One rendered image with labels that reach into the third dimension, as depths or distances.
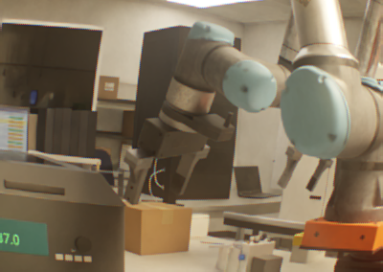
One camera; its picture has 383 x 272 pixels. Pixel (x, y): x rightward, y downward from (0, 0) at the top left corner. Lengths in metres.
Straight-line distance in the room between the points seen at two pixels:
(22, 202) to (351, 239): 0.58
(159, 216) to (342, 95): 1.11
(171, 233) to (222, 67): 0.96
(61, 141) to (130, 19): 3.28
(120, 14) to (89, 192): 5.41
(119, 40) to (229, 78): 5.48
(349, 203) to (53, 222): 0.53
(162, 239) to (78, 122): 1.77
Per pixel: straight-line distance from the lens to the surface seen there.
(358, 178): 0.82
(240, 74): 0.87
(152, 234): 1.71
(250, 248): 1.43
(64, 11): 6.06
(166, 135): 0.96
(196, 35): 0.95
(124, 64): 6.36
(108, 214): 1.03
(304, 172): 2.35
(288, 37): 0.97
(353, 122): 0.72
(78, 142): 3.41
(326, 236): 0.83
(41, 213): 0.97
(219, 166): 3.70
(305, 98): 0.71
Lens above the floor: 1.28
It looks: 2 degrees up
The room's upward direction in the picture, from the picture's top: 5 degrees clockwise
